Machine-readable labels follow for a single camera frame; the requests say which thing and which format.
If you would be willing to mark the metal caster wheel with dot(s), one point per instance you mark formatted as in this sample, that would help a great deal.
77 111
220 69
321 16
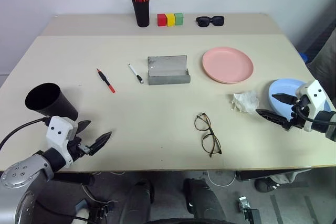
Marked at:
245 205

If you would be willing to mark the pink plate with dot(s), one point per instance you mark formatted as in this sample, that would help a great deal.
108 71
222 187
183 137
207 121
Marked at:
227 64

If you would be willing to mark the dark rounded robot leg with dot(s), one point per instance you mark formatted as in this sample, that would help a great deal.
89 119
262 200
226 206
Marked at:
202 200
137 203

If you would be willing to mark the red block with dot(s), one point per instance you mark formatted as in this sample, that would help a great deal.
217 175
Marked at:
161 20

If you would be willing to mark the yellow block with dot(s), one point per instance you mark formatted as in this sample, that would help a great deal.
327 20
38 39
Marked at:
170 20

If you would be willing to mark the white marker with black cap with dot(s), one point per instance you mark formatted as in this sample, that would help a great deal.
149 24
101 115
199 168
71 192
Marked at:
135 73

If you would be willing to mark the empty black cup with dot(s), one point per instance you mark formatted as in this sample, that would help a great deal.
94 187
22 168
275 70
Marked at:
50 102

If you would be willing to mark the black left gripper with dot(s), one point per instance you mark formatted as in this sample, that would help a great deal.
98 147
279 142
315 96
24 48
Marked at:
77 149

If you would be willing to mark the open grey glasses case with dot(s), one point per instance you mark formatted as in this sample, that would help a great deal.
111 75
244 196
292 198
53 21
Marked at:
168 70

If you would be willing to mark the small blue object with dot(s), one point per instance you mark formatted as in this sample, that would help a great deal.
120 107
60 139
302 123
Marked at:
304 57

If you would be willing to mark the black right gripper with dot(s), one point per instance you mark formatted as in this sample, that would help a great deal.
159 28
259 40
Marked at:
298 119

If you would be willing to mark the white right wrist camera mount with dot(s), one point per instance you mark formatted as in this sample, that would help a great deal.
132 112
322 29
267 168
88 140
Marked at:
315 94

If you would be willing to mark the person's grey trouser leg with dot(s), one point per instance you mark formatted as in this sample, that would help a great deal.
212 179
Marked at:
325 64

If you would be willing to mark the tortoiseshell eyeglasses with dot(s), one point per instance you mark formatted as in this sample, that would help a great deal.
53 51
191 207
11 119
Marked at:
203 123

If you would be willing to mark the black table frame bar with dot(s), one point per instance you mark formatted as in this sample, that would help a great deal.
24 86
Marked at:
73 179

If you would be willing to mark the crumpled white tissue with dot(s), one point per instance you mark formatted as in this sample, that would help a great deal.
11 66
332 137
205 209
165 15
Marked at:
245 101

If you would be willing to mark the light blue plate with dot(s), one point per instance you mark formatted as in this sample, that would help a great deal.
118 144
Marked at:
284 86

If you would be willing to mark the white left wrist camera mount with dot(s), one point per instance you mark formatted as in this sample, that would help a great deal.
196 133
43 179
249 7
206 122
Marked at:
59 130

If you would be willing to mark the green block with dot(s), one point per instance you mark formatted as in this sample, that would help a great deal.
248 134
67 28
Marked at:
179 19

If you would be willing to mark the black pen holder with pens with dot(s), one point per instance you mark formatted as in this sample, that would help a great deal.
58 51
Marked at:
141 12

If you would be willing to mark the black shoe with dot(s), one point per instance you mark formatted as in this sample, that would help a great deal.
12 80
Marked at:
265 185

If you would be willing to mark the black sunglasses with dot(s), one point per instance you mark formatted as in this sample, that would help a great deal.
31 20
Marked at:
203 21

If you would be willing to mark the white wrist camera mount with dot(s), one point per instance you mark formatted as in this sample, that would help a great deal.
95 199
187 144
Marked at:
59 130
315 94

